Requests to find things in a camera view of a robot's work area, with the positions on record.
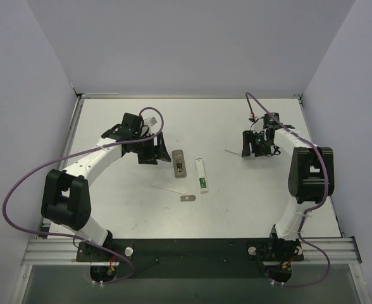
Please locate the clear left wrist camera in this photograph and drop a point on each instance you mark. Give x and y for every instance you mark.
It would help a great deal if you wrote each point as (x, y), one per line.
(150, 122)

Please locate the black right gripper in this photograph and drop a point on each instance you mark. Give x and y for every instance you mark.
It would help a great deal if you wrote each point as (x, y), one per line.
(253, 144)

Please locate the small grey battery cover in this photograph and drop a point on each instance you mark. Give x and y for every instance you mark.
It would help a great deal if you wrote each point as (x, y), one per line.
(185, 198)

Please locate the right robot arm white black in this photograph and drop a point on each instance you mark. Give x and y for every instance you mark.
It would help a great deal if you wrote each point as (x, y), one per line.
(310, 177)

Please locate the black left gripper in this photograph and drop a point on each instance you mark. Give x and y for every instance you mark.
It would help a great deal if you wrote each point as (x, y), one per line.
(152, 151)

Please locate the white remote control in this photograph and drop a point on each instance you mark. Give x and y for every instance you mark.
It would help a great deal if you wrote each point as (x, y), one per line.
(201, 175)

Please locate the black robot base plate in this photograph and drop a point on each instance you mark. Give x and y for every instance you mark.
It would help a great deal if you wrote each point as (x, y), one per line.
(238, 258)

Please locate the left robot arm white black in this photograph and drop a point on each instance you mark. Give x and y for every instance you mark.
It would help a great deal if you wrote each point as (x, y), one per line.
(66, 197)

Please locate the aluminium table frame rail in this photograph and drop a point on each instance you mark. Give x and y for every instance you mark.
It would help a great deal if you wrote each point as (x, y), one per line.
(205, 131)

